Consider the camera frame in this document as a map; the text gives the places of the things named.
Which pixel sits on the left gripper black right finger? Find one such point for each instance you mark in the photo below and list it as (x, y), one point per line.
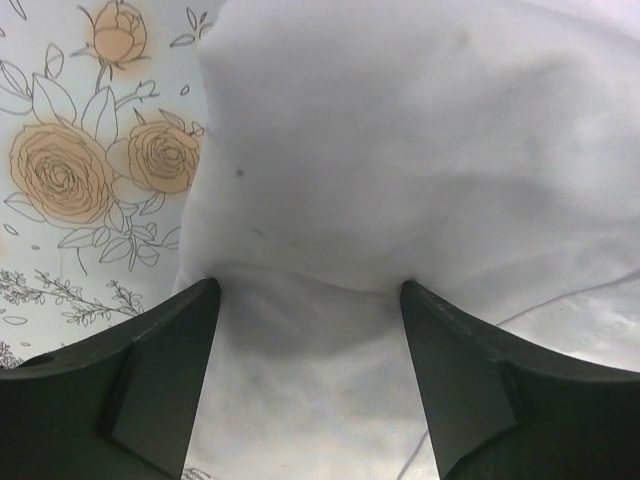
(500, 407)

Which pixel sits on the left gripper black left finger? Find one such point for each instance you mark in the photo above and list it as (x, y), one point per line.
(120, 404)

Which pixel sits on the white long sleeve shirt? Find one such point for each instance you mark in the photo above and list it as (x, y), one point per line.
(487, 150)

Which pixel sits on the floral table cloth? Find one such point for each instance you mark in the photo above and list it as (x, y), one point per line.
(102, 122)

